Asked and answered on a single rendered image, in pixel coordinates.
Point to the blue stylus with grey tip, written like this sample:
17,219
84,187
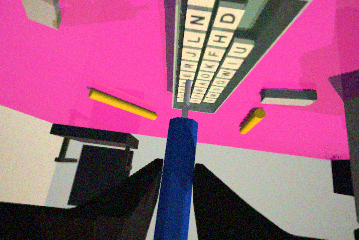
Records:
172,220

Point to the beige rectangular block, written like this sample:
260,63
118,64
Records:
288,97

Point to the yellow cylinder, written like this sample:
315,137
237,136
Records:
258,115
105,98

